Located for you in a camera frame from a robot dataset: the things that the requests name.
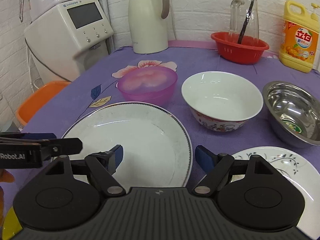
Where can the red plastic basket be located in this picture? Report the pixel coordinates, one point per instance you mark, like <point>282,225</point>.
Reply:
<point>248,52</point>

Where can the white water dispenser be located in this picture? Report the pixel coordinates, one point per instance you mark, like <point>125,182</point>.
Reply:
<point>69,39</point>

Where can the black stirring stick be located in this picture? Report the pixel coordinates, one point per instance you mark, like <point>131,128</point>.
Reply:
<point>244,26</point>

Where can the plain white plate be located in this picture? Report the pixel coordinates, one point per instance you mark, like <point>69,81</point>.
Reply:
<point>157,148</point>

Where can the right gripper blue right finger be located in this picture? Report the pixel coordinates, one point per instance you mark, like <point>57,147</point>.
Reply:
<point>205,158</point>

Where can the purple plastic bowl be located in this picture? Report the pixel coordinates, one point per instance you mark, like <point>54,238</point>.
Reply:
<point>155,85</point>

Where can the yellow detergent bottle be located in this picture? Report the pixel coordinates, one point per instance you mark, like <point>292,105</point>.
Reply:
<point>300,37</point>

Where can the purple floral tablecloth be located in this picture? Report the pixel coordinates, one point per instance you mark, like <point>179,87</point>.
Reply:
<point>96,88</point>

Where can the yellow plastic plate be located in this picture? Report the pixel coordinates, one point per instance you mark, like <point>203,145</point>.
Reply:
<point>11,226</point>

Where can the white bowl red floral pattern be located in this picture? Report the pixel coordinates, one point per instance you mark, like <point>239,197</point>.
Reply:
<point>221,101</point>

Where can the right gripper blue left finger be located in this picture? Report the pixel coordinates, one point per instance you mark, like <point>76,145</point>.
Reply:
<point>115,157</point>

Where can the glass pitcher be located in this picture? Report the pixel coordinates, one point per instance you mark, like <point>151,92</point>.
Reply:
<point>239,9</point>

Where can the stainless steel bowl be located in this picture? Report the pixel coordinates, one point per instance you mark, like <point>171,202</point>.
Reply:
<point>293,113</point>

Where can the person's hand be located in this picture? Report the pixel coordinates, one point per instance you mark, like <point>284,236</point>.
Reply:
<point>5,177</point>

